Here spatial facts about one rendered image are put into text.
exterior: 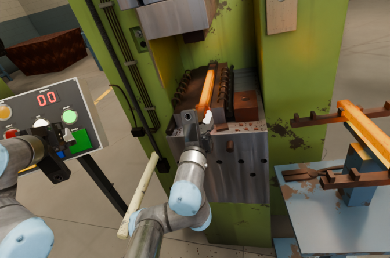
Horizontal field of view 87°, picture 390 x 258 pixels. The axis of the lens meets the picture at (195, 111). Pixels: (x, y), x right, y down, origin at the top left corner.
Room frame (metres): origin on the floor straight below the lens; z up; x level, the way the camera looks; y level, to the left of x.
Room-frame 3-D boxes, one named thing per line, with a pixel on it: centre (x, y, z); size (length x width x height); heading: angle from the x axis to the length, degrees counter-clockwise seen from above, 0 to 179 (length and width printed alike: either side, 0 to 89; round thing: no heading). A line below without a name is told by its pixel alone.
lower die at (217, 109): (0.85, -0.07, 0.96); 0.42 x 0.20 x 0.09; 162
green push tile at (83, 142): (0.63, 0.44, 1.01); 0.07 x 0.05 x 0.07; 97
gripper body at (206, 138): (0.48, 0.02, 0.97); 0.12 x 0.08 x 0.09; 162
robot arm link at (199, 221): (0.33, 0.09, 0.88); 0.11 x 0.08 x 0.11; 91
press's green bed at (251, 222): (0.84, -0.13, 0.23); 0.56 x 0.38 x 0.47; 162
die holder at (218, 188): (0.84, -0.13, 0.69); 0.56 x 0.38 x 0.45; 162
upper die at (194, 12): (0.85, -0.07, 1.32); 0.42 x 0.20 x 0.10; 162
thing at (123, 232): (0.67, 0.35, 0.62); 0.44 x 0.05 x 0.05; 162
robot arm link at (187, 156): (0.41, 0.04, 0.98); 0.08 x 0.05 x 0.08; 72
